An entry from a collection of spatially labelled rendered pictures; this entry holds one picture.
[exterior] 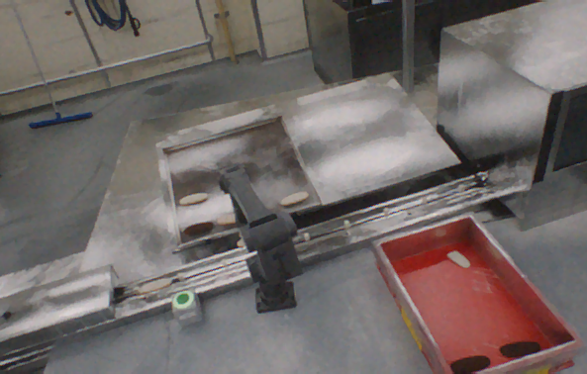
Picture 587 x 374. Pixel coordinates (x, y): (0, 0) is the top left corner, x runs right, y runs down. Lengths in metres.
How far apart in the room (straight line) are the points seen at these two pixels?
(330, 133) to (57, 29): 3.64
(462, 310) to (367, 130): 0.80
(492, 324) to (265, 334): 0.61
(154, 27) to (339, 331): 4.08
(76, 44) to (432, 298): 4.32
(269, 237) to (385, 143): 0.94
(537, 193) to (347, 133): 0.71
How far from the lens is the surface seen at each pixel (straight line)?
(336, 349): 1.29
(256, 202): 1.04
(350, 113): 1.90
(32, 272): 1.90
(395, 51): 3.26
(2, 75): 5.30
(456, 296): 1.39
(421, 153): 1.74
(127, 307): 1.51
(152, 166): 2.13
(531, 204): 1.53
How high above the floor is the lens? 1.92
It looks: 38 degrees down
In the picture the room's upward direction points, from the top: 11 degrees counter-clockwise
